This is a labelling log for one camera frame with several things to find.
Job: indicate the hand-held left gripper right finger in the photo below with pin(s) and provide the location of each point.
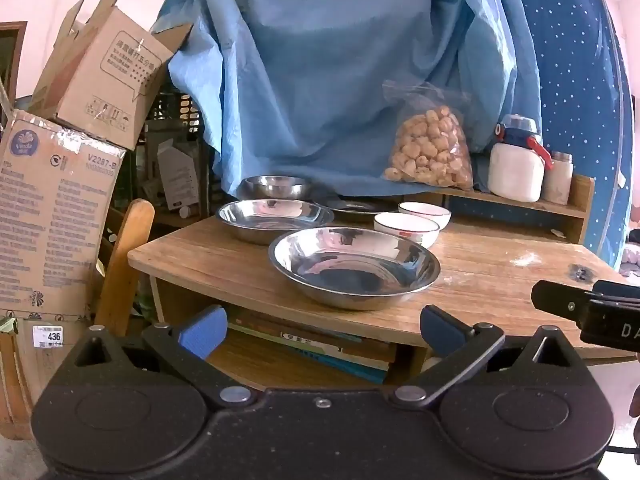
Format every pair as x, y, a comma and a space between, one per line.
440, 332

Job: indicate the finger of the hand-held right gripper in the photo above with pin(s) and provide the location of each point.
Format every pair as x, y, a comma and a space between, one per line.
555, 300

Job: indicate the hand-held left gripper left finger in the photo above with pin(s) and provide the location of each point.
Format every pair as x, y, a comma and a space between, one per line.
202, 332

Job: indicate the large deep steel plate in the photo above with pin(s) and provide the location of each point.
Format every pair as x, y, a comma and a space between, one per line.
350, 270

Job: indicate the white bowl red rim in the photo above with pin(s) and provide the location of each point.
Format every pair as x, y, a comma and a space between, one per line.
405, 227
425, 212

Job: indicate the wide steel plate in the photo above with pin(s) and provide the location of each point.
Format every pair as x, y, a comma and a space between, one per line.
265, 217

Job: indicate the steel bowl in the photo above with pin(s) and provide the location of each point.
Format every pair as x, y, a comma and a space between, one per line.
275, 187

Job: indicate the wooden desk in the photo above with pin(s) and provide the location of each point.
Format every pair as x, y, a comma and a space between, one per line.
500, 270

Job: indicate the pile of clothes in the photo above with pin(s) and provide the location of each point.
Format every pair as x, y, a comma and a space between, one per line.
632, 257

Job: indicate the blue book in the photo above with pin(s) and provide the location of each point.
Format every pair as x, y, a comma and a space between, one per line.
350, 366

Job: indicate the wooden desk shelf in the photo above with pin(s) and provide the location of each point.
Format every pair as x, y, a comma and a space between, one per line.
580, 200

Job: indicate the wooden chair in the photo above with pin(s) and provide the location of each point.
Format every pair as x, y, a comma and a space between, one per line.
127, 260

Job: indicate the stack of books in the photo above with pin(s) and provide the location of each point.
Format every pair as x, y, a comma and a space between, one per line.
320, 337

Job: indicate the white thermos cup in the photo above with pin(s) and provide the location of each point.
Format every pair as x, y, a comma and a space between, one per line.
557, 180

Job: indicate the white jug blue lid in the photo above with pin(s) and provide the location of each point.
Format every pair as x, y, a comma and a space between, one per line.
515, 170

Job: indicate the clear bag of snacks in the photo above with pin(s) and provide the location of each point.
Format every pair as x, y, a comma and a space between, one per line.
430, 150

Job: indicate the large printed cardboard box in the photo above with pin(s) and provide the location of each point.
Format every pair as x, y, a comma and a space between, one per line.
50, 220

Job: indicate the black plastic crate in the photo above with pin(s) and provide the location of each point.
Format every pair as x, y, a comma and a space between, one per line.
175, 115

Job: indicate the blue white-dotted curtain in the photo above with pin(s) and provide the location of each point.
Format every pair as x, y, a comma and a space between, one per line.
575, 60

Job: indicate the open brown cardboard box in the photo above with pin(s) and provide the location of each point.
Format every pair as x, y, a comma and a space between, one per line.
115, 75

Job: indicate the light blue cloth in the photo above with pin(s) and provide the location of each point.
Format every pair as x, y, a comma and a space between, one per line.
325, 85

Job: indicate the dark wooden door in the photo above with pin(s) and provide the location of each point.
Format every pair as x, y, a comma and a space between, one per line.
10, 70

